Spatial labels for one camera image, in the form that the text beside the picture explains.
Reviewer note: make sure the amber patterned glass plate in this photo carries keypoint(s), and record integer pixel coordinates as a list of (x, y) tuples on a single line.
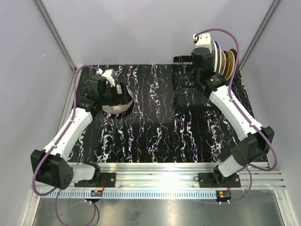
[(229, 64)]

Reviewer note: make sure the white watermelon pattern plate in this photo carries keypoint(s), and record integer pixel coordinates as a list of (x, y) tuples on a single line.
[(215, 57)]

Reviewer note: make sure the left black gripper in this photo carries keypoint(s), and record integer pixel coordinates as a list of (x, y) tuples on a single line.
[(126, 98)]

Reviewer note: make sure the dark green rimmed plate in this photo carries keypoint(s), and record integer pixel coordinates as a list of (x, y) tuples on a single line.
[(219, 53)]

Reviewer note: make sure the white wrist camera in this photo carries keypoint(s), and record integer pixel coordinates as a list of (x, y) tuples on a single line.
[(108, 74), (203, 41)]

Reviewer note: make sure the black wire dish rack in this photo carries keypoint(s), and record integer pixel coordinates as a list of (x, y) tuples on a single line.
[(186, 96)]

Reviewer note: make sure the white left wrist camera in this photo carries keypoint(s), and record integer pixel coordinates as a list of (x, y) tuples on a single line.
[(108, 74)]

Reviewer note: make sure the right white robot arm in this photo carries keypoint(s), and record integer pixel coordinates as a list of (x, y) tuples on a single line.
[(255, 140)]

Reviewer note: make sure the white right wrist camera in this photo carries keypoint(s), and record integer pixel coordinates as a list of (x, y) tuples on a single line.
[(203, 41)]

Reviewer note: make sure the red floral plate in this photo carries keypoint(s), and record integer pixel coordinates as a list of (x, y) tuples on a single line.
[(235, 56)]

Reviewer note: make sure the stack of plates under white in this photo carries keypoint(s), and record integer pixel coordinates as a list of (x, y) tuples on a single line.
[(114, 110)]

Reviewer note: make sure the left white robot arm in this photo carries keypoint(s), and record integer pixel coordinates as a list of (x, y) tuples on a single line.
[(50, 165)]

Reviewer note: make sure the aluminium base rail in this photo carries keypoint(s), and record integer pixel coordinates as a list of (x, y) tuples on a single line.
[(178, 176)]

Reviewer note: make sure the white slotted cable duct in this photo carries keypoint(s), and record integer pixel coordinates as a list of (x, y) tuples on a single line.
[(134, 194)]

